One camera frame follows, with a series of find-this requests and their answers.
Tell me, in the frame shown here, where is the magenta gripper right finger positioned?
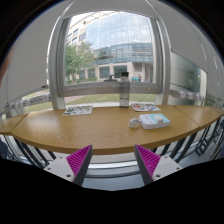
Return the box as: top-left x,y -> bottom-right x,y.
133,144 -> 183,186

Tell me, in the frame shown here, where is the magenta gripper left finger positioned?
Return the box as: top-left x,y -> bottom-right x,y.
43,144 -> 94,187

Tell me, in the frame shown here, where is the white charger plug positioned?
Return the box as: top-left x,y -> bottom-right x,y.
154,115 -> 163,122

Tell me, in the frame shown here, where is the left colourful booklet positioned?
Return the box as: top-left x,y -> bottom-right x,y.
63,106 -> 92,116

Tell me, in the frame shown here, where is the colourful booklet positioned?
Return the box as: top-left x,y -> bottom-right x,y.
131,103 -> 160,112
63,106 -> 92,116

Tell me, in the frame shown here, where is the right colourful booklet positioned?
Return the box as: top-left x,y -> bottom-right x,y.
131,103 -> 160,112

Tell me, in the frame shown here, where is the clear water bottle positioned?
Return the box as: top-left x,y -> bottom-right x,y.
119,72 -> 130,108

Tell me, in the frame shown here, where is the right glass panel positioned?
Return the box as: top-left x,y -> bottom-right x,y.
170,53 -> 207,96

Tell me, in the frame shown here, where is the grey window frame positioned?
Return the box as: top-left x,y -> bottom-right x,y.
49,11 -> 170,109

